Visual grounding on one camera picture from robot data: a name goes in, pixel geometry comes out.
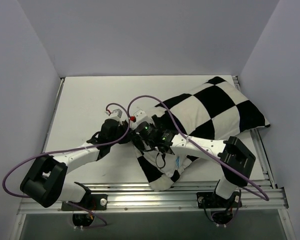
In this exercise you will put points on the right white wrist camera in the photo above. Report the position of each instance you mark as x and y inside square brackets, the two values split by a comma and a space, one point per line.
[139, 117]

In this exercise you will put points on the white pillow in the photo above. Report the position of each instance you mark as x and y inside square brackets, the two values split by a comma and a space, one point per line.
[162, 183]

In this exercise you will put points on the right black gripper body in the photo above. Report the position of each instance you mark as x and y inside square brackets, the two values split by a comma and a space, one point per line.
[138, 137]

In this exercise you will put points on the black white checkered pillowcase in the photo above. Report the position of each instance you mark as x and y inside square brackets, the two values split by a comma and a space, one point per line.
[214, 110]

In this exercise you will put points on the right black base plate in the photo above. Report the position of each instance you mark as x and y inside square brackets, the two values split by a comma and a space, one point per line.
[210, 200]

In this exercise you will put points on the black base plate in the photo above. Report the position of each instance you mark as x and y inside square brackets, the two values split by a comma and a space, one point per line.
[100, 201]
[210, 200]

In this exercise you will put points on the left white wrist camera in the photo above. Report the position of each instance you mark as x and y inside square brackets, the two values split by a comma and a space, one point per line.
[114, 115]

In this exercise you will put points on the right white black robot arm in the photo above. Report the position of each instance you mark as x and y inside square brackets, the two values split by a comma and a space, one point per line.
[169, 150]

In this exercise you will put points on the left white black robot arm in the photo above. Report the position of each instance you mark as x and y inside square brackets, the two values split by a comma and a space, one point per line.
[45, 180]

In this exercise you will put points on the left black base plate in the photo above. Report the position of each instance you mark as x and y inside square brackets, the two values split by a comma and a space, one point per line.
[100, 201]

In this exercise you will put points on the aluminium front rail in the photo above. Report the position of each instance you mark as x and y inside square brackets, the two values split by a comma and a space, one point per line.
[138, 197]

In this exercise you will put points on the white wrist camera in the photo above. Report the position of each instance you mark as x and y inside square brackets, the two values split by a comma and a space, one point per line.
[114, 115]
[139, 117]

